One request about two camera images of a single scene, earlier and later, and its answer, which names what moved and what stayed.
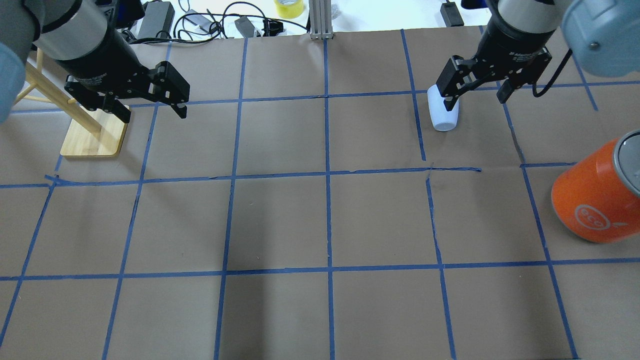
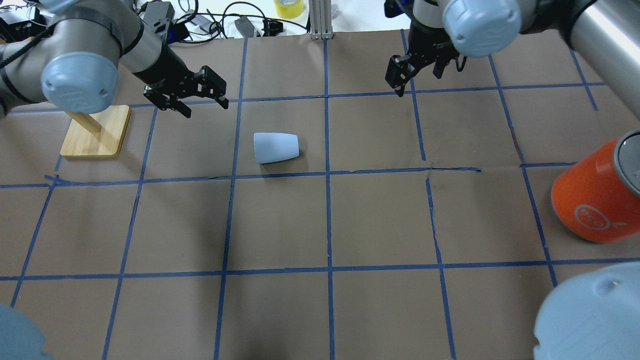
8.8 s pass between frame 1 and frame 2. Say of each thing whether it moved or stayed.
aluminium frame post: stayed
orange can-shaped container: stayed
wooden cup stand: stayed
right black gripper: moved
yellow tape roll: stayed
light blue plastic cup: moved
